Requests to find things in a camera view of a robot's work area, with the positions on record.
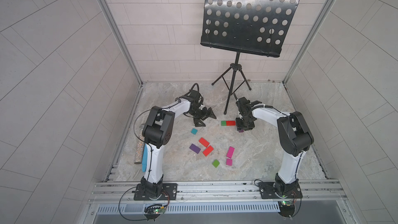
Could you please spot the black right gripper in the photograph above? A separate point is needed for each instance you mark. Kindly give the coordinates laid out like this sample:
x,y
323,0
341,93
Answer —
x,y
245,123

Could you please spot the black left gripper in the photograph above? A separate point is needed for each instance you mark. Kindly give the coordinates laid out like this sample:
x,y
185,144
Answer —
x,y
200,113

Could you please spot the red block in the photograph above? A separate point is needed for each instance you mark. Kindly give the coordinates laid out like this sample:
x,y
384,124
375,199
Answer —
x,y
204,142
208,151
230,123

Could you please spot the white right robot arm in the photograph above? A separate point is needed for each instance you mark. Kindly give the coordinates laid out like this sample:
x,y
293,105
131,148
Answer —
x,y
295,138

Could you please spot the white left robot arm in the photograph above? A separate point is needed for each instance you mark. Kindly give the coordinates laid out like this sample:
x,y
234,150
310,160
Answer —
x,y
157,132

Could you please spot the teal cube block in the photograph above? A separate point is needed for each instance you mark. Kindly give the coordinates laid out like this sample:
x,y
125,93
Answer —
x,y
194,131

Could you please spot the dark purple block left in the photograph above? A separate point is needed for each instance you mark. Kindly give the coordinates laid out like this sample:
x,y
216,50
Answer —
x,y
195,148

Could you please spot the magenta long block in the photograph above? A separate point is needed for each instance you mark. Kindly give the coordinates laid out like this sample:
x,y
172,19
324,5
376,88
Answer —
x,y
230,152

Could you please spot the magenta small block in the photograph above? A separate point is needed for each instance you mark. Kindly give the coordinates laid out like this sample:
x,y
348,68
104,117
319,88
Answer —
x,y
229,162

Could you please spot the light green block front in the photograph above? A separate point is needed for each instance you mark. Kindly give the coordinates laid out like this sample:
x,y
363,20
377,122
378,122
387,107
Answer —
x,y
216,163

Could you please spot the blue flat object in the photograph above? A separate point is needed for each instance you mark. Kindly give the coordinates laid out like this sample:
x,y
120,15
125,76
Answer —
x,y
144,159

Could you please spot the right circuit board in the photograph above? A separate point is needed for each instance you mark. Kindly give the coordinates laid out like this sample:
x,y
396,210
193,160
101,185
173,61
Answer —
x,y
287,208

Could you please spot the circuit board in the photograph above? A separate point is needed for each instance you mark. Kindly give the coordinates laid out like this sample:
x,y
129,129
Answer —
x,y
287,208
152,212

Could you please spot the black music stand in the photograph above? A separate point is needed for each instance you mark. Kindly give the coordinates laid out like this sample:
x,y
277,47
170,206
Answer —
x,y
256,27

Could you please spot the left circuit board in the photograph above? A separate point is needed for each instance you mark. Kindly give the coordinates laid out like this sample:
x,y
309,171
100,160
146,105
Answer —
x,y
152,212

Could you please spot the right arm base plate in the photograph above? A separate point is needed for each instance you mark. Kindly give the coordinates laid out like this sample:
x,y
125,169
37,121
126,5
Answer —
x,y
280,190

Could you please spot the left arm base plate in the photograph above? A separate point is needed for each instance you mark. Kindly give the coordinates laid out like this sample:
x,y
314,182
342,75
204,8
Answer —
x,y
155,192

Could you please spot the aluminium frame rail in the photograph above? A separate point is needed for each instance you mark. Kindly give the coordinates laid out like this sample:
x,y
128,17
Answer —
x,y
222,191

